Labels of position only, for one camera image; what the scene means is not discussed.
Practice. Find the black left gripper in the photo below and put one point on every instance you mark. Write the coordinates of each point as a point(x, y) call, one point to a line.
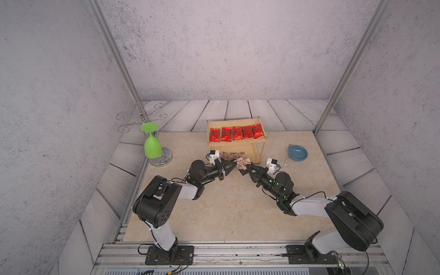
point(219, 171)

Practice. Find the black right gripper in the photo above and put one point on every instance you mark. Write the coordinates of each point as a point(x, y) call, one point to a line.
point(260, 171)

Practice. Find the black floral tea bag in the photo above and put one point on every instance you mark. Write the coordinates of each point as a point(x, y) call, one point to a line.
point(242, 162)
point(227, 156)
point(237, 155)

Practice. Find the red tea bag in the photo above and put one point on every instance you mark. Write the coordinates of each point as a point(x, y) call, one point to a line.
point(215, 135)
point(257, 131)
point(247, 132)
point(237, 133)
point(226, 134)

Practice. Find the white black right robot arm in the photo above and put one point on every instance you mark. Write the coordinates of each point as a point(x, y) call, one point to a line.
point(355, 225)

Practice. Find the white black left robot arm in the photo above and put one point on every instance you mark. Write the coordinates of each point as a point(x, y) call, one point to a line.
point(155, 204)

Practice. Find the wooden two-tier shelf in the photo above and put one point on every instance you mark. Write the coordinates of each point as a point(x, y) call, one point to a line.
point(253, 148)

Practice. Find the blue ceramic bowl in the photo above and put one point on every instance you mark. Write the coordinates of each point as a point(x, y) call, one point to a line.
point(297, 153)

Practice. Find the green plastic wine glass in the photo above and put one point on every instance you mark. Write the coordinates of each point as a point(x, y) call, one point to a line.
point(152, 146)

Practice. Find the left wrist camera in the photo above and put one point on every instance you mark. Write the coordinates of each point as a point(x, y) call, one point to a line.
point(214, 157)

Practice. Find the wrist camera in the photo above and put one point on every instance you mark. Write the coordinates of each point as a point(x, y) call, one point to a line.
point(214, 157)
point(273, 166)

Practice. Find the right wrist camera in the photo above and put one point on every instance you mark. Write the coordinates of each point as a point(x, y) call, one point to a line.
point(273, 166)

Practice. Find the white handled fork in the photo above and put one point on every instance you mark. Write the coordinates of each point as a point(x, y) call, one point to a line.
point(287, 156)

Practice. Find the silver wire glass rack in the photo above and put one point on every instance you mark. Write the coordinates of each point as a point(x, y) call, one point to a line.
point(167, 154)

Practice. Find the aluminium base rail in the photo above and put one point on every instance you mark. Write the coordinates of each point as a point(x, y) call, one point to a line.
point(259, 255)

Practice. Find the left aluminium frame post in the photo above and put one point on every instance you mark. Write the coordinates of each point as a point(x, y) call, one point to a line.
point(104, 29)

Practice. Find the aluminium frame post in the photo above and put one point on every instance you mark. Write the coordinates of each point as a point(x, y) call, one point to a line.
point(104, 29)
point(361, 47)

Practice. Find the right aluminium frame post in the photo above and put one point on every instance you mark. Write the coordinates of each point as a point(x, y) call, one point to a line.
point(361, 47)

